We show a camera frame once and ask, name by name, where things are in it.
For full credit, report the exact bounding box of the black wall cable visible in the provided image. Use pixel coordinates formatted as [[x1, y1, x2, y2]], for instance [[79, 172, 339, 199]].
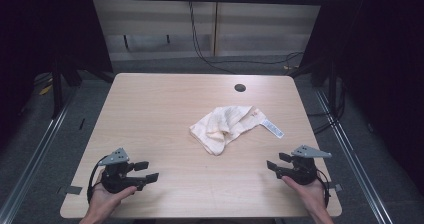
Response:
[[187, 0, 305, 76]]

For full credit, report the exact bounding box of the person's right hand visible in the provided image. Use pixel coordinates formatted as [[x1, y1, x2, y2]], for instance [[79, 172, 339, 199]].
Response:
[[281, 175, 329, 217]]

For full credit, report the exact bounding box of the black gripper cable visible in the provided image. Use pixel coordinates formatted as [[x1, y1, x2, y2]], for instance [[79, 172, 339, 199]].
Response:
[[315, 168, 332, 208], [86, 155, 108, 204]]

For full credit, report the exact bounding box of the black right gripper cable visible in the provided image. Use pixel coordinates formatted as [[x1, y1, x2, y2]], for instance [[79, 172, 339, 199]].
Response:
[[315, 168, 332, 208]]

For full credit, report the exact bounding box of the metal floor rail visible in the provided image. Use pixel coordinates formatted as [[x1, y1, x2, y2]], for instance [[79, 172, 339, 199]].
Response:
[[313, 87, 395, 224], [0, 92, 76, 224]]

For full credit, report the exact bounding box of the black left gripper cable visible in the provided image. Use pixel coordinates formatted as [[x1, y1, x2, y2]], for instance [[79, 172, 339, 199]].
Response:
[[86, 155, 108, 204]]

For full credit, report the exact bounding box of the black metal stand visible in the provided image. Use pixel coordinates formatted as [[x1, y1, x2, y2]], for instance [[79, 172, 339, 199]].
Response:
[[50, 59, 65, 120], [327, 59, 338, 116]]

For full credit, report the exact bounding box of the cream cloth towel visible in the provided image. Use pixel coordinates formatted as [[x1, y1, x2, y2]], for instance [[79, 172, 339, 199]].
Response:
[[189, 105, 285, 156]]

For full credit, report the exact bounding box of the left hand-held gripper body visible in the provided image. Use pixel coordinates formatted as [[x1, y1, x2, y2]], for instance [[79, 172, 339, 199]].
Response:
[[98, 147, 138, 194]]

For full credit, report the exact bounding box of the black curtain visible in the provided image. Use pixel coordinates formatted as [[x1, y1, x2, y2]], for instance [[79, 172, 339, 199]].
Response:
[[298, 0, 424, 188], [0, 0, 114, 148]]

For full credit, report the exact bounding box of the person's left hand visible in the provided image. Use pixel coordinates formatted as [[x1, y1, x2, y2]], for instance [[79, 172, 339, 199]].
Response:
[[87, 170, 138, 220]]

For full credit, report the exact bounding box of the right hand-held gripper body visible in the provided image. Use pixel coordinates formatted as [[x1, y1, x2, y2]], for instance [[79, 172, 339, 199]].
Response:
[[282, 144, 333, 186]]

